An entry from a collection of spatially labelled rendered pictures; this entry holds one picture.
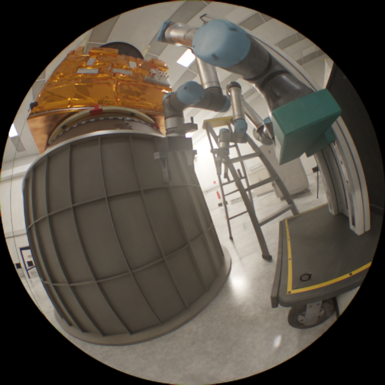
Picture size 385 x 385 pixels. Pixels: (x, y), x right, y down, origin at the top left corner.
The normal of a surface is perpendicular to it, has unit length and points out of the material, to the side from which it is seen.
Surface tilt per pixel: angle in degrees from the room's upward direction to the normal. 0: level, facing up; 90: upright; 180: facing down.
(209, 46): 97
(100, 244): 90
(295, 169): 90
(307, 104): 90
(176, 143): 113
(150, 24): 180
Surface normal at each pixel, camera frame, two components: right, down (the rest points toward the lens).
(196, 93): 0.54, 0.14
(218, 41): -0.78, 0.33
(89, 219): 0.40, -0.25
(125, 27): 0.33, 0.94
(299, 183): -0.72, 0.16
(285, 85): -0.73, -0.15
